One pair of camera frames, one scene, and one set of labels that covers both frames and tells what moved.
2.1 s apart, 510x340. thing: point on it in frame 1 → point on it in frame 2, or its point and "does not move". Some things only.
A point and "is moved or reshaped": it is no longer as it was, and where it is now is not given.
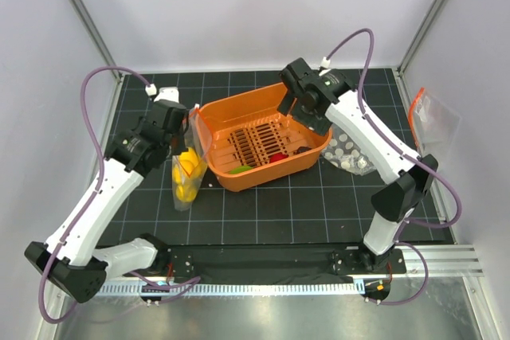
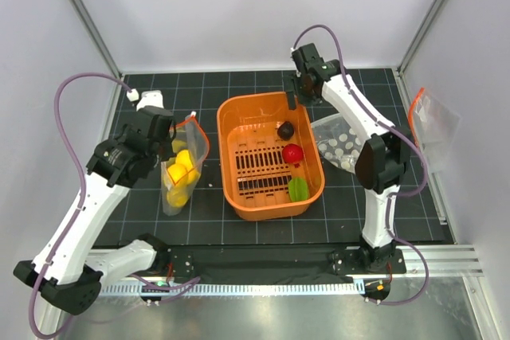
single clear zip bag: [190, 169] is moved or reshaped
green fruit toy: [240, 169] → [298, 189]
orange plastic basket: [248, 140] is moved or reshaped
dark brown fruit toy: [301, 149] → [285, 130]
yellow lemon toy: [191, 155] → [183, 158]
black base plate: [270, 263] does not move
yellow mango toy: [189, 161] → [179, 174]
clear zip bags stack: [343, 151] does not move
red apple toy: [276, 157] → [292, 154]
